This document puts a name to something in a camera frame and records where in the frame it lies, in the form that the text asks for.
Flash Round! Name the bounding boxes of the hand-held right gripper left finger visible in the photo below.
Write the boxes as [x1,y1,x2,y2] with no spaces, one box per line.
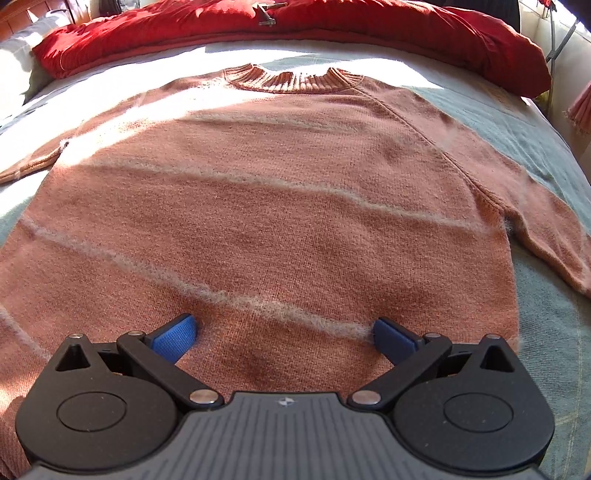
[54,314,225,411]

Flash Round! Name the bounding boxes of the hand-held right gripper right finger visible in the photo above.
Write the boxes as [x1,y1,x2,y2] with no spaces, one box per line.
[347,317,515,411]

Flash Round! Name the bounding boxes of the orange knit sweater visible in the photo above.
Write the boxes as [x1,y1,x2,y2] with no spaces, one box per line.
[0,63,591,480]

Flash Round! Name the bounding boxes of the metal clothes rack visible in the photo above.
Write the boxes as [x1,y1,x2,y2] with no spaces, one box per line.
[538,0,578,65]

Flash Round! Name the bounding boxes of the orange curtain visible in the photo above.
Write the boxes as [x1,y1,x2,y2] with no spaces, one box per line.
[566,78,591,134]

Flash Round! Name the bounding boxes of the red quilt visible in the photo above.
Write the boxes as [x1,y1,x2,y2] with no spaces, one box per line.
[31,0,552,99]

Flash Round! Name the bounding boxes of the grey plaid pillow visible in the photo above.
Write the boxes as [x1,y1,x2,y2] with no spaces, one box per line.
[0,9,70,125]

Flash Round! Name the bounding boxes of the metal folding tool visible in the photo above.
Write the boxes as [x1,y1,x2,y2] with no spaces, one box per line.
[256,1,288,26]

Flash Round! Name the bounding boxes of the wooden headboard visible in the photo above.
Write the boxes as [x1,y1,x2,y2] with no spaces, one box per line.
[0,0,75,33]

